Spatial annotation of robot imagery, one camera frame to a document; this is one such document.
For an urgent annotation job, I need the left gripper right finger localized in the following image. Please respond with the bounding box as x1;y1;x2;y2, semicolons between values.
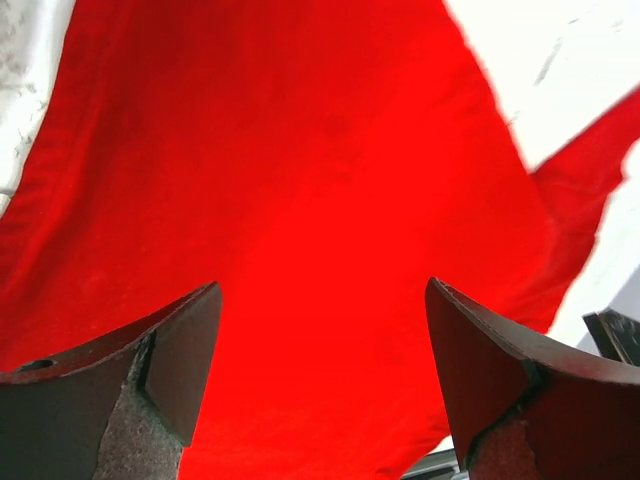
425;278;639;479

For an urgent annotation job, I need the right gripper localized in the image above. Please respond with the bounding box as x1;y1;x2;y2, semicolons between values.
583;309;640;365

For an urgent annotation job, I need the bright red t shirt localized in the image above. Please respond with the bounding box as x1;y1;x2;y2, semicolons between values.
1;1;639;479

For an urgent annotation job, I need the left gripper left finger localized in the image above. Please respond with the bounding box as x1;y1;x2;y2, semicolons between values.
1;283;222;480

